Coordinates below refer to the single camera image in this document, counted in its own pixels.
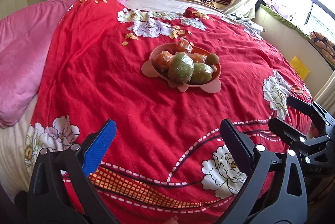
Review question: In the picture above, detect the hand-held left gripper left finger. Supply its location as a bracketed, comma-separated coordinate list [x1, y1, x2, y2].
[26, 119, 123, 224]

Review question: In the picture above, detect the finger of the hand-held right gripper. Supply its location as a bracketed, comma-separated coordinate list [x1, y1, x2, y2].
[287, 96, 335, 135]
[269, 117, 332, 148]

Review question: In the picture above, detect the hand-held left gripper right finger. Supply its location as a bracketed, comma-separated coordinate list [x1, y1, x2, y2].
[220, 119, 309, 224]

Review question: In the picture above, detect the small green fruit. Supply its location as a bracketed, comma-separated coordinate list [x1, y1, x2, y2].
[189, 62, 213, 85]

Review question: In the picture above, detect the pink plastic bowl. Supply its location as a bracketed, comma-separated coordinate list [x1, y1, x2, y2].
[141, 42, 222, 93]

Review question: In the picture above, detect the orange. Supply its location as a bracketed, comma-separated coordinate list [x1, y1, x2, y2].
[189, 52, 207, 65]
[154, 50, 174, 73]
[175, 39, 193, 54]

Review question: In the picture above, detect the large green fruit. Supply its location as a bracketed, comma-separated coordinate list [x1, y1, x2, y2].
[167, 52, 195, 84]

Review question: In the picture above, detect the yellow paper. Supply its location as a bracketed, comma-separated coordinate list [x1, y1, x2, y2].
[291, 56, 310, 80]

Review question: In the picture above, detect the orange striped cloth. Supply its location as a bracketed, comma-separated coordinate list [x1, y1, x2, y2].
[310, 31, 335, 60]

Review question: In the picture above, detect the red floral blanket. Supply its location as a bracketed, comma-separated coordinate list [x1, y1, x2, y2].
[25, 0, 314, 224]

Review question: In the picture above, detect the green-edged window seat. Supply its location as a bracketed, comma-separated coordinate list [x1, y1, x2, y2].
[254, 3, 335, 71]

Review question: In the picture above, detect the white bed cover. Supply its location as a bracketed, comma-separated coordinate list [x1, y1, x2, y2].
[0, 102, 38, 189]

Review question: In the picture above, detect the white patterned cloth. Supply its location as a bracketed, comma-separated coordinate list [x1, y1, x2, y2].
[222, 13, 264, 39]

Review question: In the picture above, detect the dark garment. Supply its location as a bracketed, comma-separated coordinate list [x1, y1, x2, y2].
[255, 0, 278, 13]

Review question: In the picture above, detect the pink quilt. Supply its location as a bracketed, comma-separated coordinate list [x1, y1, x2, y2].
[0, 0, 80, 128]

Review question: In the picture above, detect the beige bed sheet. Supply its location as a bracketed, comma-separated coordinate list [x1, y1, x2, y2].
[125, 0, 225, 16]

